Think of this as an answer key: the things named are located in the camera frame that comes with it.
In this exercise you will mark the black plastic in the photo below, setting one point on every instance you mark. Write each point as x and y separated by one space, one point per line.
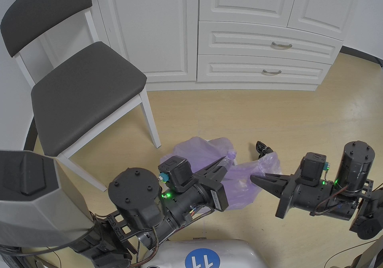
261 147

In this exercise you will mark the purple plastic bag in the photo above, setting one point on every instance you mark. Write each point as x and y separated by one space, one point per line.
245 183

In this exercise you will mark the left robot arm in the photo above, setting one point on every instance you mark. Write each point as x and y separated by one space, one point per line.
30 195

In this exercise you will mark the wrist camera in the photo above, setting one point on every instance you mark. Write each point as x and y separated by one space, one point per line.
176 171
312 168

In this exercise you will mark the white chair dark grey cushions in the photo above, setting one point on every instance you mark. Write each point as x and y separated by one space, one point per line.
83 90

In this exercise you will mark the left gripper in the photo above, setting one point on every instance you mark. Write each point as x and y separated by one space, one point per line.
185 204

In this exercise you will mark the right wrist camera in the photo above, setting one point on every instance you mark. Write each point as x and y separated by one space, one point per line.
312 168

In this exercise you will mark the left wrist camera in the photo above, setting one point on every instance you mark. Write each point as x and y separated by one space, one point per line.
176 171

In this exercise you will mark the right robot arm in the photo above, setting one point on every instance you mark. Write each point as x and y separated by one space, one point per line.
357 159

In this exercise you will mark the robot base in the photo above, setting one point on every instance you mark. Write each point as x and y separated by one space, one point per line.
179 253

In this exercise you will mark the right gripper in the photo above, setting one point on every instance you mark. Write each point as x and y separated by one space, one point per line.
305 201

